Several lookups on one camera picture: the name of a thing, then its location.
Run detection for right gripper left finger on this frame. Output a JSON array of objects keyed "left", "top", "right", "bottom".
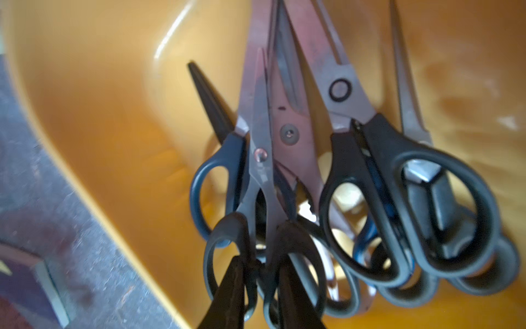
[{"left": 198, "top": 256, "right": 245, "bottom": 329}]

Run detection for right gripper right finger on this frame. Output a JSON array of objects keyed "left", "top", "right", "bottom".
[{"left": 278, "top": 259, "right": 325, "bottom": 329}]

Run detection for small black scissors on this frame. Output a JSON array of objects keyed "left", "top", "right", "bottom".
[{"left": 204, "top": 48, "right": 327, "bottom": 328}]

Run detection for yellow plastic storage tray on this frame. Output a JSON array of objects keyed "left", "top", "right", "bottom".
[{"left": 2, "top": 1, "right": 525, "bottom": 328}]

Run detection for dark blue notebook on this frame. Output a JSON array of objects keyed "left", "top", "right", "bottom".
[{"left": 1, "top": 243, "right": 70, "bottom": 328}]

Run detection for blue handled scissors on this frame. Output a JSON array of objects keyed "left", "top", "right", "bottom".
[{"left": 187, "top": 61, "right": 246, "bottom": 241}]

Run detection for dark grey handled scissors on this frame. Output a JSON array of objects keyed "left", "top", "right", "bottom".
[{"left": 363, "top": 1, "right": 520, "bottom": 308}]

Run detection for large black handled scissors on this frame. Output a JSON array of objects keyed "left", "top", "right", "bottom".
[{"left": 285, "top": 1, "right": 501, "bottom": 288}]

